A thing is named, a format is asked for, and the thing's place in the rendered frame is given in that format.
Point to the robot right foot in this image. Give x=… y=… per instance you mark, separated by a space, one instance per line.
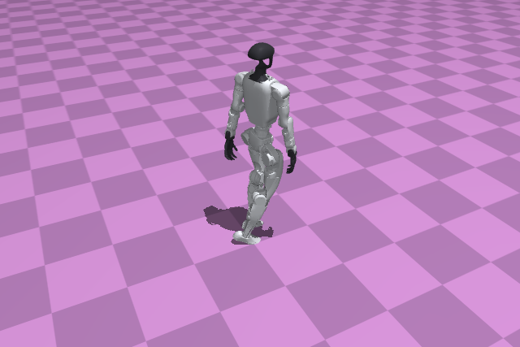
x=251 y=240

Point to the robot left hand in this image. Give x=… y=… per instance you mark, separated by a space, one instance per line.
x=228 y=146

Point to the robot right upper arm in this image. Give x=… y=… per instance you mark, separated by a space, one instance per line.
x=281 y=94

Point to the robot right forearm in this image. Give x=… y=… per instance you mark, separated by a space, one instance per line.
x=289 y=140

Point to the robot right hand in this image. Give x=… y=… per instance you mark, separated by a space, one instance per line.
x=292 y=156

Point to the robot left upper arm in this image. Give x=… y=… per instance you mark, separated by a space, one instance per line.
x=237 y=104

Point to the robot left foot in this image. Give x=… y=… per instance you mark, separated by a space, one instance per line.
x=260 y=223

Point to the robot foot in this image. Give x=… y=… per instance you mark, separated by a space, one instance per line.
x=260 y=223
x=251 y=240

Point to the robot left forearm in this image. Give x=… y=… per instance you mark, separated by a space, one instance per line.
x=232 y=122

